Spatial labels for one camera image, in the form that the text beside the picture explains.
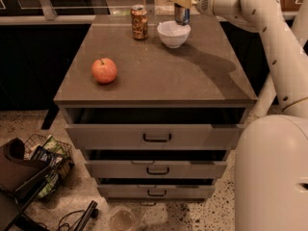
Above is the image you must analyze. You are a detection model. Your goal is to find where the gold patterned drink can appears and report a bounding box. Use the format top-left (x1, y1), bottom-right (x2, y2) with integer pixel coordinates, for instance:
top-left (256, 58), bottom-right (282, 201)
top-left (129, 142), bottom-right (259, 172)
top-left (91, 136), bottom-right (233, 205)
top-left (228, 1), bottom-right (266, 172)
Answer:
top-left (131, 5), bottom-right (148, 39)

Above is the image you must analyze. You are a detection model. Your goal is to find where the metal window frame rail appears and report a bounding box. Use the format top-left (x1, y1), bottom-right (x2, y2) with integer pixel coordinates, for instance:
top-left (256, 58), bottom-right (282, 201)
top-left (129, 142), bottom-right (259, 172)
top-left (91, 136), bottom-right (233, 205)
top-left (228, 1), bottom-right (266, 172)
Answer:
top-left (0, 0), bottom-right (308, 26)

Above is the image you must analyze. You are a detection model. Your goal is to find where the brown angled stand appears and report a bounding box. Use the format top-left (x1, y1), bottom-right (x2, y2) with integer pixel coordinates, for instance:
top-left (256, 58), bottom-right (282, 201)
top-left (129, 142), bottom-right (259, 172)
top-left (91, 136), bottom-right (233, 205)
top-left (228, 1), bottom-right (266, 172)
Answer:
top-left (0, 138), bottom-right (53, 231)

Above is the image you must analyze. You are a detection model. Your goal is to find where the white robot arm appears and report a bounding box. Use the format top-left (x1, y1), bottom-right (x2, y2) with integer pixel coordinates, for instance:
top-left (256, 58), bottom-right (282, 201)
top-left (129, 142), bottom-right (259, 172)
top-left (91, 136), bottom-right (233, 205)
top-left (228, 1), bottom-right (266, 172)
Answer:
top-left (171, 0), bottom-right (308, 231)

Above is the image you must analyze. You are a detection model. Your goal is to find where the top grey drawer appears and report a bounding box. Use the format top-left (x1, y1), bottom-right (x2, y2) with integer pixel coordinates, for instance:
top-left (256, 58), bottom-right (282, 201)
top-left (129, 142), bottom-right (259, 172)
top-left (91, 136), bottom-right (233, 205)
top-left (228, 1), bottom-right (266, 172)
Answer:
top-left (66, 108), bottom-right (244, 150)

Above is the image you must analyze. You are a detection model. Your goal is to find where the black cable on floor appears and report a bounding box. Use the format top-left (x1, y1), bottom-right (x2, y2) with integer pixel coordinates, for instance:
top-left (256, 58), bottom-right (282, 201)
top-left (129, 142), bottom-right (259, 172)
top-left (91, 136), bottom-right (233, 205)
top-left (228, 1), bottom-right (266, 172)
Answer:
top-left (56, 199), bottom-right (100, 231)

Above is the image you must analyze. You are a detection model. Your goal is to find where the bottom grey drawer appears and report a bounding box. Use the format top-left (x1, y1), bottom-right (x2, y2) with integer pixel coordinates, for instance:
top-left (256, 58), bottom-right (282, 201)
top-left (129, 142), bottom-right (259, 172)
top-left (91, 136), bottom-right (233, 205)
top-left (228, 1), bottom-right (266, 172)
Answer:
top-left (97, 178), bottom-right (215, 200)

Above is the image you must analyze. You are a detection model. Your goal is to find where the blue silver redbull can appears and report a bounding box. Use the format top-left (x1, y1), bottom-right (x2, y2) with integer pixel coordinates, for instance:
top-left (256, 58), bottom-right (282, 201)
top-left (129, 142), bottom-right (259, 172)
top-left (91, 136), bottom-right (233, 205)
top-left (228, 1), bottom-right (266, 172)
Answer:
top-left (174, 4), bottom-right (190, 25)

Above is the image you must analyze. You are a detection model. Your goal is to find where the grey drawer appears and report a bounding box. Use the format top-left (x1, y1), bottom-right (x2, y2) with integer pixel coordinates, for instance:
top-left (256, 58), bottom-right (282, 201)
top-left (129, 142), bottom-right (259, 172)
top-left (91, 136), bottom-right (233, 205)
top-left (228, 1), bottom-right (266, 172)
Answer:
top-left (86, 151), bottom-right (226, 179)
top-left (66, 108), bottom-right (244, 150)
top-left (97, 178), bottom-right (215, 200)

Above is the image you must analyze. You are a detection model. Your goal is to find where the grey drawer cabinet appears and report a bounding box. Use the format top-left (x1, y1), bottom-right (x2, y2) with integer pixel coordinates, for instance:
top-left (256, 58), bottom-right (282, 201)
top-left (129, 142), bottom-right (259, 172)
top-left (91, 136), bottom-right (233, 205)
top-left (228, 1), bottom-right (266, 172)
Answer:
top-left (53, 14), bottom-right (258, 203)

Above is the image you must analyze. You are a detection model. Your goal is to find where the white bowl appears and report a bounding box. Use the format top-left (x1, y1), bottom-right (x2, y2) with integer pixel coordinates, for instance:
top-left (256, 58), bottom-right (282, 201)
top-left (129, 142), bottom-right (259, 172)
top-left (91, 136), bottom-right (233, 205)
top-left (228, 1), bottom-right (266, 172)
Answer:
top-left (157, 20), bottom-right (191, 48)

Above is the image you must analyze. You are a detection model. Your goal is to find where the wire basket with snack bags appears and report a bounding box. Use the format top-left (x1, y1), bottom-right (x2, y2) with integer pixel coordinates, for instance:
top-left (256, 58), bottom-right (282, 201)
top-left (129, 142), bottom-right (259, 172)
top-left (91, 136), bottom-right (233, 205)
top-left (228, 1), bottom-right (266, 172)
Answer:
top-left (24, 134), bottom-right (74, 200)

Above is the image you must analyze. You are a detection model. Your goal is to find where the red apple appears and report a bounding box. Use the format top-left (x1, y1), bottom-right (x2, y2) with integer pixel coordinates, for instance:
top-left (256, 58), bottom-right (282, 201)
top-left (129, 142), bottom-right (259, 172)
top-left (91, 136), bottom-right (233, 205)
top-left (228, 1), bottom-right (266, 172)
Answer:
top-left (91, 58), bottom-right (117, 84)

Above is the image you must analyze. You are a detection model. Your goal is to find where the middle grey drawer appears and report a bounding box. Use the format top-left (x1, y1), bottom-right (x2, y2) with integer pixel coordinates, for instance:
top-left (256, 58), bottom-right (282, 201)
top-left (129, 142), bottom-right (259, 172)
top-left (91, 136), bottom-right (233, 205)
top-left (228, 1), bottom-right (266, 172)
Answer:
top-left (86, 151), bottom-right (226, 179)

